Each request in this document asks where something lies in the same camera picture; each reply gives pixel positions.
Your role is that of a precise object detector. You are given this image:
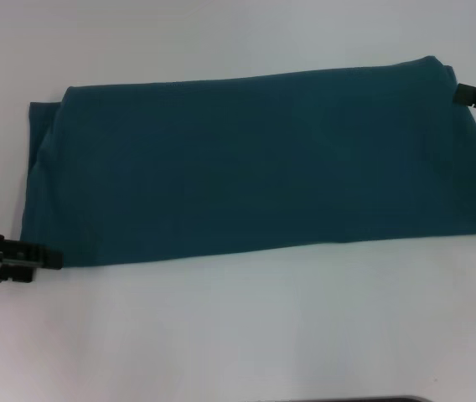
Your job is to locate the teal t-shirt with FREE print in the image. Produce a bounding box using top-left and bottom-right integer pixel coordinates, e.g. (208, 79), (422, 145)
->
(15, 54), (476, 269)

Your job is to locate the black flat panel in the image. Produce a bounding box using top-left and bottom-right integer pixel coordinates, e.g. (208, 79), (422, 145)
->
(282, 394), (432, 402)

